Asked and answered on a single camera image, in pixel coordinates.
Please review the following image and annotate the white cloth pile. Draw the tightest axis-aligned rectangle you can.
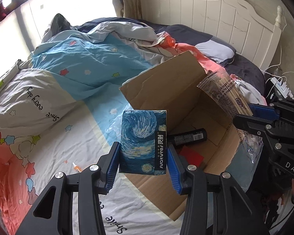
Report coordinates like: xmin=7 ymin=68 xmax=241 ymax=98
xmin=230 ymin=75 xmax=268 ymax=106

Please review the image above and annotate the brown cardboard box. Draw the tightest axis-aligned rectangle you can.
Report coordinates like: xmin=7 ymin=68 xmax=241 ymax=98
xmin=119 ymin=50 xmax=241 ymax=222

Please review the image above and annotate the red square box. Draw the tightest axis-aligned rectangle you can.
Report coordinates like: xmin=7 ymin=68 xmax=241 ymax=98
xmin=178 ymin=146 xmax=205 ymax=169

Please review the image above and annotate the cream carved headboard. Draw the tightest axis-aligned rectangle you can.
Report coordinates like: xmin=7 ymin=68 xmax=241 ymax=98
xmin=140 ymin=0 xmax=286 ymax=72

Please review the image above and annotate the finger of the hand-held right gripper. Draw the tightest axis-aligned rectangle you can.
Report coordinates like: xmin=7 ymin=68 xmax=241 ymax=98
xmin=234 ymin=114 xmax=275 ymax=138
xmin=249 ymin=99 xmax=294 ymax=121

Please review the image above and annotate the dark blue spray can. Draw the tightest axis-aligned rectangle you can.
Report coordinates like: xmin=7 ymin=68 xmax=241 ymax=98
xmin=168 ymin=128 xmax=208 ymax=150

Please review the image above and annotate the white and purple pillow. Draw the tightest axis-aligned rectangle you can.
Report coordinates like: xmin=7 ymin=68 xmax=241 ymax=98
xmin=195 ymin=40 xmax=237 ymax=67

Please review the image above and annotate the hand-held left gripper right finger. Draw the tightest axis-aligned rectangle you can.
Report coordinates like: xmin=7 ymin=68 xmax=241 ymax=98
xmin=168 ymin=143 xmax=270 ymax=235

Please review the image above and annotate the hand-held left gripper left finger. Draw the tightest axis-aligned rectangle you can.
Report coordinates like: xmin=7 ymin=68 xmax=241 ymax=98
xmin=15 ymin=141 xmax=121 ymax=235

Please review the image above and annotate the blue swirl print tissue pack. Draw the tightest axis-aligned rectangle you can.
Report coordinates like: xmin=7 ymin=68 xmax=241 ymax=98
xmin=119 ymin=110 xmax=167 ymax=176

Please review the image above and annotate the bag of wooden chopsticks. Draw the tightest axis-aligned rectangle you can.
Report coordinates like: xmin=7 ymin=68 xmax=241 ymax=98
xmin=197 ymin=70 xmax=264 ymax=172

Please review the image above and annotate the white cable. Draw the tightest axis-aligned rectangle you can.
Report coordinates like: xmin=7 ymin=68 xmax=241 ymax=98
xmin=262 ymin=39 xmax=294 ymax=81

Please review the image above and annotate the dark blue blanket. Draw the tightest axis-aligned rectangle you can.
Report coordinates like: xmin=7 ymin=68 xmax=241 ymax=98
xmin=78 ymin=21 xmax=264 ymax=94

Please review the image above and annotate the star print bedsheet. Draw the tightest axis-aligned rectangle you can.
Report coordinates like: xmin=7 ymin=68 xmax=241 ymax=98
xmin=0 ymin=98 xmax=187 ymax=235

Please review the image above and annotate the white power strip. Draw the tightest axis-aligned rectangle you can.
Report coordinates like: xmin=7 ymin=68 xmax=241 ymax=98
xmin=271 ymin=77 xmax=293 ymax=99

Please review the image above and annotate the grey pillow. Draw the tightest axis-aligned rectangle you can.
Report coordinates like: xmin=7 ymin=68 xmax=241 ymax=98
xmin=50 ymin=13 xmax=72 ymax=34

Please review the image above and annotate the star print duvet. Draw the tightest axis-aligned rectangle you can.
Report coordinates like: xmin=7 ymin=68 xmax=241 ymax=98
xmin=0 ymin=15 xmax=223 ymax=137

